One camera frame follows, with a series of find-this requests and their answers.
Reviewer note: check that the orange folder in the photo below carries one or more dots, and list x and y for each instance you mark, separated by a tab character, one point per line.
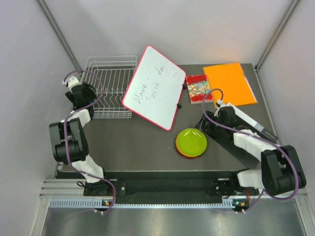
231	79

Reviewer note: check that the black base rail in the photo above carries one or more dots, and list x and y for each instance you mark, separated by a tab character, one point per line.
172	187

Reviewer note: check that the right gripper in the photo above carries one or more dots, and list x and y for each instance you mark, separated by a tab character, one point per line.
201	125

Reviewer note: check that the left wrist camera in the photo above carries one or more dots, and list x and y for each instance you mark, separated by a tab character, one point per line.
71	82

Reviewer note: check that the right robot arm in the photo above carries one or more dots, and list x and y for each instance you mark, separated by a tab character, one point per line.
269	166

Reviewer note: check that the pink framed whiteboard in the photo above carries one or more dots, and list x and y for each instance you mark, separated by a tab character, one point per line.
155	89

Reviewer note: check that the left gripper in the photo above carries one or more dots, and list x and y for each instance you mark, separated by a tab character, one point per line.
91	95

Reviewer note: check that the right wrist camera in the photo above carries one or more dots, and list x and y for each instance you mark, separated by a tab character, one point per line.
219	104

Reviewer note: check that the white wire dish rack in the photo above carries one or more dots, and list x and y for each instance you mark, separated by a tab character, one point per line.
115	73

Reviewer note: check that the red patterned paperback book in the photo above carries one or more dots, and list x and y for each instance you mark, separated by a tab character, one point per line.
198	86

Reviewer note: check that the grey cable duct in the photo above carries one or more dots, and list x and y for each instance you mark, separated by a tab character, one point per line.
100	203

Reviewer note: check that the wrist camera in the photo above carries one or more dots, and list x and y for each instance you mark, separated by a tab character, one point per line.
219	104
71	82

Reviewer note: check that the lime green plate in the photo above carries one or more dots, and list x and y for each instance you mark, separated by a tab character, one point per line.
191	135

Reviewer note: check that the black box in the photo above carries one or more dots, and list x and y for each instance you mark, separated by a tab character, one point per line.
237	145

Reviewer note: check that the orange plate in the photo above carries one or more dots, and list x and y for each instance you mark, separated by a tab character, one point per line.
190	150

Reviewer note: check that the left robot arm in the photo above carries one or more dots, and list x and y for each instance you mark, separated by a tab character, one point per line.
68	138

